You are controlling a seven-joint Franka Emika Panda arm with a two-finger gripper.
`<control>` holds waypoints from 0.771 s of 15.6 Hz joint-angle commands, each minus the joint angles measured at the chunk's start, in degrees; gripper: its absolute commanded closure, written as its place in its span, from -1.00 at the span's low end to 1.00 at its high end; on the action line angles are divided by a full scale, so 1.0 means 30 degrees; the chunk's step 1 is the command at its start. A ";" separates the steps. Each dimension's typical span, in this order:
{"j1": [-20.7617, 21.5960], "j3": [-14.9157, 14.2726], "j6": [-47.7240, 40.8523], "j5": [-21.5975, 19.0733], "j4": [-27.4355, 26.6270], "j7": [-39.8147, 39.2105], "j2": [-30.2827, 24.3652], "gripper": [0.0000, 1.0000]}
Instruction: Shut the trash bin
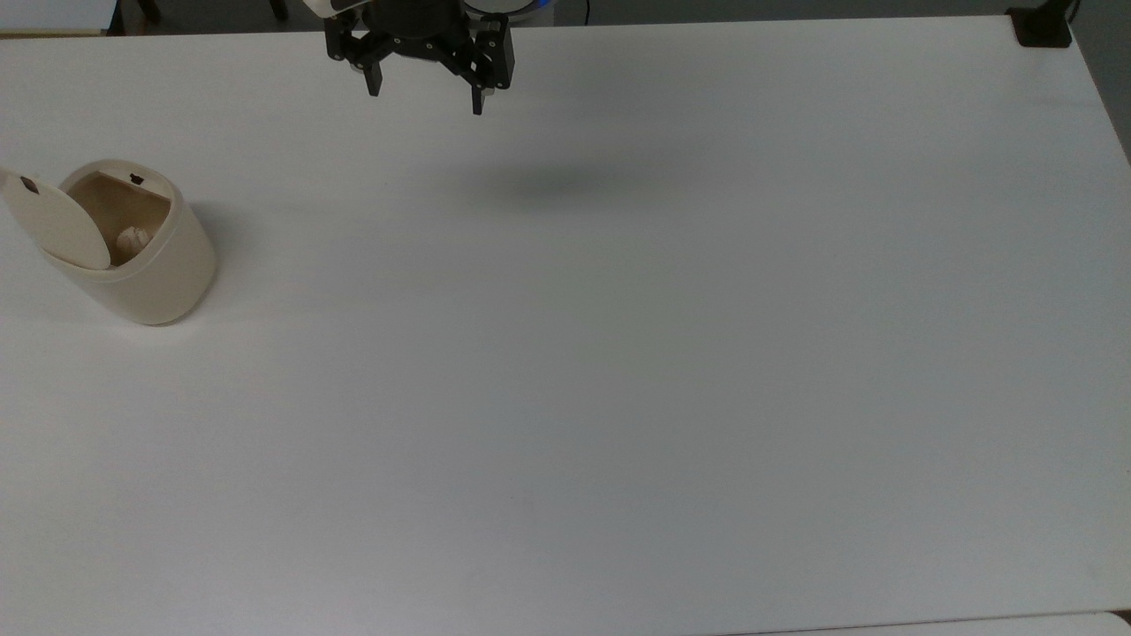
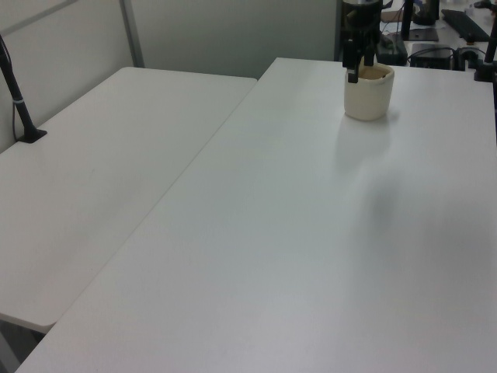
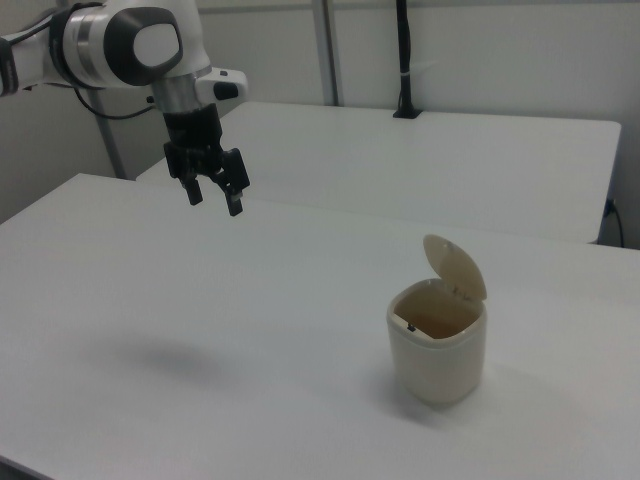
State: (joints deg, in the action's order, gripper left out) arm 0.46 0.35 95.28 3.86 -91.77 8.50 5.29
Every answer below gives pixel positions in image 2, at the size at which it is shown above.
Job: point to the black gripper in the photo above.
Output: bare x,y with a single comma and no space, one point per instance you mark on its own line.
361,17

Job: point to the cream trash bin with lid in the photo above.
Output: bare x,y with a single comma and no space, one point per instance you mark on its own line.
368,97

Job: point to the black device base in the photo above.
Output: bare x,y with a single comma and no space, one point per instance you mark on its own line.
394,52

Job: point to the thin black upright pole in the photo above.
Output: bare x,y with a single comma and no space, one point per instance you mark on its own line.
407,19

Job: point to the black flat mat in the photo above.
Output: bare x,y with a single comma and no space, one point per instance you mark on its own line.
423,35

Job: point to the black box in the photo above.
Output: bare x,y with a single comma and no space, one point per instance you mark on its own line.
431,55

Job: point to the dark cylinder container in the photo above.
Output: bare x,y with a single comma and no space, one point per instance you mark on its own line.
427,11

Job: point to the black keyboard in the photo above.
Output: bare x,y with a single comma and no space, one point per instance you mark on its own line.
466,24

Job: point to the black clamp camera stand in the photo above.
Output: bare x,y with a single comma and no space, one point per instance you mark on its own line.
487,64

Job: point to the grey metal partition post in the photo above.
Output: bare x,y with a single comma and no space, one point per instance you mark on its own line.
132,33

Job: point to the black camera stand pole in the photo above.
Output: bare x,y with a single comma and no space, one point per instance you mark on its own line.
17,101

